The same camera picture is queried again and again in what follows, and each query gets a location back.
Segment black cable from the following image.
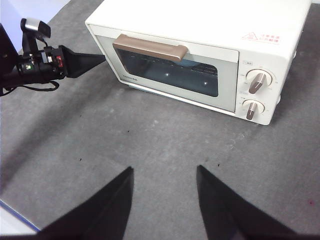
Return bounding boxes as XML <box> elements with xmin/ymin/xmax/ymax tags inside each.
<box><xmin>0</xmin><ymin>80</ymin><xmax>60</xmax><ymax>97</ymax></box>

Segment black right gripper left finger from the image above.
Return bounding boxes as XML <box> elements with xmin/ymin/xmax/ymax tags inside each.
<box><xmin>0</xmin><ymin>166</ymin><xmax>134</xmax><ymax>240</ymax></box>

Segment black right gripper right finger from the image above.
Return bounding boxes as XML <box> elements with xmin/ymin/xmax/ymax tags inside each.
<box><xmin>196</xmin><ymin>164</ymin><xmax>320</xmax><ymax>240</ymax></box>

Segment glass oven door beige handle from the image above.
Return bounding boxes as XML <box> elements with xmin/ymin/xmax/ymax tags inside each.
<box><xmin>87</xmin><ymin>24</ymin><xmax>240</xmax><ymax>113</ymax></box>

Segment large beige oven knob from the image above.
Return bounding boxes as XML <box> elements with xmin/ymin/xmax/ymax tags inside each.
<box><xmin>246</xmin><ymin>69</ymin><xmax>273</xmax><ymax>95</ymax></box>

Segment small beige oven knob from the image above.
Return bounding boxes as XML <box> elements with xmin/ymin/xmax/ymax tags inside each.
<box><xmin>241</xmin><ymin>99</ymin><xmax>266</xmax><ymax>121</ymax></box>

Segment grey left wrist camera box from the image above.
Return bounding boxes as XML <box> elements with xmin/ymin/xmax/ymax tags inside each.
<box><xmin>19</xmin><ymin>17</ymin><xmax>52</xmax><ymax>55</ymax></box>

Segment red warning sticker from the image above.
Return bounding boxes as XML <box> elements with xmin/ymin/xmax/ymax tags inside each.
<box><xmin>241</xmin><ymin>31</ymin><xmax>281</xmax><ymax>45</ymax></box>

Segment cream Toshiba toaster oven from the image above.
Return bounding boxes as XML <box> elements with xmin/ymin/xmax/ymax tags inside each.
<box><xmin>84</xmin><ymin>0</ymin><xmax>313</xmax><ymax>126</ymax></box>

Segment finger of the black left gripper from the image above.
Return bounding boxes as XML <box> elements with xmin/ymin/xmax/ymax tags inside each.
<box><xmin>59</xmin><ymin>44</ymin><xmax>107</xmax><ymax>80</ymax></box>

